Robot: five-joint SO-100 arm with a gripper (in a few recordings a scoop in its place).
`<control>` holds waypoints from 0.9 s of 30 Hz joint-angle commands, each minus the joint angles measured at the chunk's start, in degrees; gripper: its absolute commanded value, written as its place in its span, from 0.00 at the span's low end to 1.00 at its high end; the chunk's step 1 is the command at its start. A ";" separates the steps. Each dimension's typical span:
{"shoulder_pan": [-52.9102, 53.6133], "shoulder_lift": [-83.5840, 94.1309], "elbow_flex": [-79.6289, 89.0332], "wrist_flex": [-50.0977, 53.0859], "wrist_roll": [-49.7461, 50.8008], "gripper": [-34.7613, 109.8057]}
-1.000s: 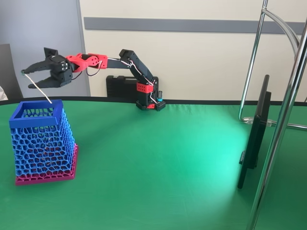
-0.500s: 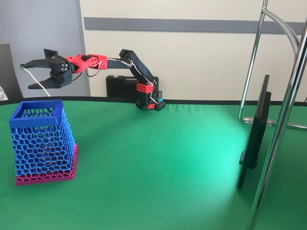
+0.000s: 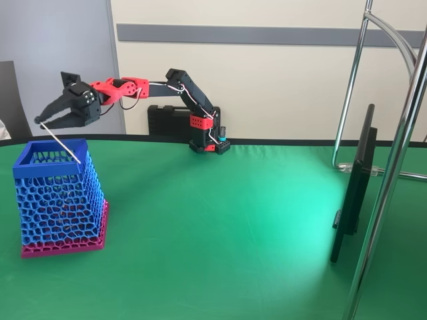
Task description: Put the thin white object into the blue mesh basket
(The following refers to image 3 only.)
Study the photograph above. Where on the blue and pink mesh basket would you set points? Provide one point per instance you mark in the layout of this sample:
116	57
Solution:
50	173

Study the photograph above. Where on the white cloth item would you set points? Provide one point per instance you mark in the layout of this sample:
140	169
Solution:
3	131

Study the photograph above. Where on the black monitor screen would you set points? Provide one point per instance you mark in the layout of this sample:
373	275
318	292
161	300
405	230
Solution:
353	193

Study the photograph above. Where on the green cloth with black border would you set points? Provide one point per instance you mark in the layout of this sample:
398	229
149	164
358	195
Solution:
217	250

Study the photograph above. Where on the black plastic case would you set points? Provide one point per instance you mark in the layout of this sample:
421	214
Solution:
166	120

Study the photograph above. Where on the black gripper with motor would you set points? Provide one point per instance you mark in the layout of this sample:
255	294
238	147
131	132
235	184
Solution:
87	107

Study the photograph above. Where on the clear plastic clip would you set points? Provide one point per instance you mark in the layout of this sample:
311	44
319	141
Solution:
345	167

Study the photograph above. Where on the grey wall rail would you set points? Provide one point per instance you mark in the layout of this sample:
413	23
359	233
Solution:
233	35

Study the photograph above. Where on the thin white stick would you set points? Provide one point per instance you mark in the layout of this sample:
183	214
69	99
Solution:
61	144

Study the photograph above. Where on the grey door panel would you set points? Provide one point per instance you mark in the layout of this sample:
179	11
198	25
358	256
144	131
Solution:
60	40

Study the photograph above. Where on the dark brown chair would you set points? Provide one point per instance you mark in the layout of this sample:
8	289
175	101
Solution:
13	100

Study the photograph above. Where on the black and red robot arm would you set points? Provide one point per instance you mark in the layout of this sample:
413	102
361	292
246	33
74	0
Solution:
197	96

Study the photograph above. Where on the chrome tube stand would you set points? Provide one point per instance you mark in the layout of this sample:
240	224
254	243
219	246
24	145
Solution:
374	233

